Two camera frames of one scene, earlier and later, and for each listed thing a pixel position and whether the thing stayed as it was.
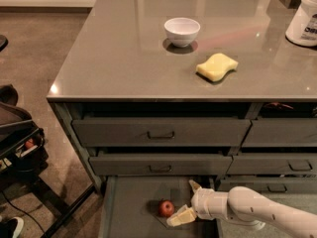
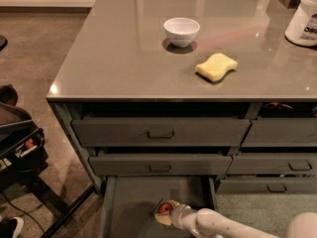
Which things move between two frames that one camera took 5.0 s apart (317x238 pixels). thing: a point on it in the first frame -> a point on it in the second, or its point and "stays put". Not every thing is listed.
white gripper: x=202 y=202 -> x=178 y=213
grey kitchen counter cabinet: x=190 y=82 stays put
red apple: x=166 y=207 stays put
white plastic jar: x=302 y=29 stays put
